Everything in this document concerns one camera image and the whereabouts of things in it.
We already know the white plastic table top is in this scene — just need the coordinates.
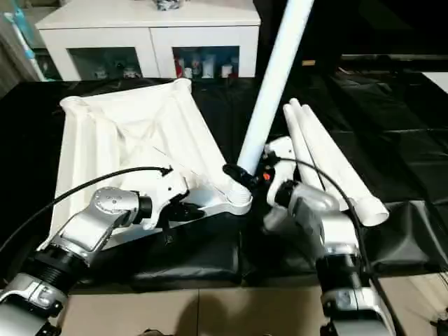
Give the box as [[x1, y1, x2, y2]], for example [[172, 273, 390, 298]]
[[51, 78, 253, 247]]

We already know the white plastic table leg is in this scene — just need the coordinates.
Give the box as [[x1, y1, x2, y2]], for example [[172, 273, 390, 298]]
[[236, 0, 316, 184], [300, 104, 390, 228], [288, 98, 354, 211], [283, 104, 324, 191]]

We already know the black mat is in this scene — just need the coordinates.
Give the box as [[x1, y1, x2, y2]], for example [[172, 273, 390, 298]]
[[0, 66, 448, 289]]

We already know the white cabinet with glass doors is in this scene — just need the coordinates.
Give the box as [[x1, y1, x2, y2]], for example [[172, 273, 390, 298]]
[[35, 0, 262, 82]]

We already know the grey curtain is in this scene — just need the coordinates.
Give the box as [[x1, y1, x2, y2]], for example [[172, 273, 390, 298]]
[[0, 21, 29, 95]]

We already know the light blue plastic item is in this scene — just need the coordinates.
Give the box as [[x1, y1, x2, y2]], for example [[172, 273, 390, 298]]
[[3, 10, 39, 78]]

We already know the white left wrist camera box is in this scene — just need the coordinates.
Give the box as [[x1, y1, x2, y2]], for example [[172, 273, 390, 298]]
[[142, 171, 190, 226]]

